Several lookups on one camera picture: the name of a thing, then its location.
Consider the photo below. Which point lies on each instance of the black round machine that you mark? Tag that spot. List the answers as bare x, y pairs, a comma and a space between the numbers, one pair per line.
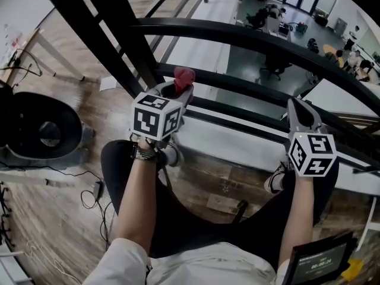
23, 123

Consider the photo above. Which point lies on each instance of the round orange table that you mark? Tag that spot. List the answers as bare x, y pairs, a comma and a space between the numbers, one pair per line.
328, 48

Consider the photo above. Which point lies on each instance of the wooden table white legs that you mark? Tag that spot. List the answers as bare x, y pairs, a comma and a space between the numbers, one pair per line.
60, 55

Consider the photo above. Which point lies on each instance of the green red vacuum cleaner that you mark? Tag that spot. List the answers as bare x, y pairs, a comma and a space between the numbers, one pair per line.
302, 28

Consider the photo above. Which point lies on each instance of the black metal railing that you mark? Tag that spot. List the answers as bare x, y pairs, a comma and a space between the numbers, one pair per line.
237, 36

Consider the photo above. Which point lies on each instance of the white metal frame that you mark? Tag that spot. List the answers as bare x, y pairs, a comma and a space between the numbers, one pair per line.
367, 221

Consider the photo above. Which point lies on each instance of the yellow plastic object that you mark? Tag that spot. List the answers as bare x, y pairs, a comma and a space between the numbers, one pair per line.
353, 270

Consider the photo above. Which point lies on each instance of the person's left leg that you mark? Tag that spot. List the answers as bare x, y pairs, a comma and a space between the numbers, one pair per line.
118, 174

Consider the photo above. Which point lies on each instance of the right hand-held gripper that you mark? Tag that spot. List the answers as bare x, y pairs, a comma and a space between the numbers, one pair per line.
311, 156

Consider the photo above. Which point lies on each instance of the person's right sneaker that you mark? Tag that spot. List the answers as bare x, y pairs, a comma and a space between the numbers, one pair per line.
274, 180

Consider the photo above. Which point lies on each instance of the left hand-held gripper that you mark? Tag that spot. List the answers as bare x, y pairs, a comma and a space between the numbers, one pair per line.
148, 120

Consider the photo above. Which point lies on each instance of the person's right leg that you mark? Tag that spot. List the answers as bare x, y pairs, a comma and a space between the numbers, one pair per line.
261, 233

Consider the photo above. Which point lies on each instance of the person's left forearm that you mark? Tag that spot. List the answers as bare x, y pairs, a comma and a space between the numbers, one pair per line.
135, 206

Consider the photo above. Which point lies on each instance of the white paper sheet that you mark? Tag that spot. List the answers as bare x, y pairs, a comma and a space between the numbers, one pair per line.
107, 84

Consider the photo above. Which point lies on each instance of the black stool leg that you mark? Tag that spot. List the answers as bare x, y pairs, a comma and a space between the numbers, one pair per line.
240, 211

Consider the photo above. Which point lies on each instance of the grey metal cabinet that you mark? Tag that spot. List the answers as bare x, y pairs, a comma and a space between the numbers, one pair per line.
341, 25

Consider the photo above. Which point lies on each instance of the person's leg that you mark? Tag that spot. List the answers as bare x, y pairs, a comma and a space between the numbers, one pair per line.
261, 233
118, 174

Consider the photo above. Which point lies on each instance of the white office desk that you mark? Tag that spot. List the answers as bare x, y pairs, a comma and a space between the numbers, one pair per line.
273, 25

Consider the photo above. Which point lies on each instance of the pink cloth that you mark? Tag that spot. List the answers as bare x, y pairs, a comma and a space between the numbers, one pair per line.
184, 77

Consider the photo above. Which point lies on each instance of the person's right forearm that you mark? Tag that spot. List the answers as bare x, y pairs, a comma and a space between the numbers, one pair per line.
297, 218

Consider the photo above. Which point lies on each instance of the clear bottle with red label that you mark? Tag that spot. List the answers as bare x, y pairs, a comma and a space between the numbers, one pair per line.
13, 40

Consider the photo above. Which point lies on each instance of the person's white shirt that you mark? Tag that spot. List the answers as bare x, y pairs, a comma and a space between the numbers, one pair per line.
207, 266

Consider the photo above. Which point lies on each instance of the grey metal rack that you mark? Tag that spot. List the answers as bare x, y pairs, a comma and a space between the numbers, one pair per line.
12, 272

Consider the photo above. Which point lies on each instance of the black wrist-mounted screen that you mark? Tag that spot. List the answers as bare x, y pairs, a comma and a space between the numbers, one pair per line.
317, 264

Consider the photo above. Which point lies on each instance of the wooden staircase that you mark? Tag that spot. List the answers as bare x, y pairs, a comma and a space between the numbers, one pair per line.
356, 117

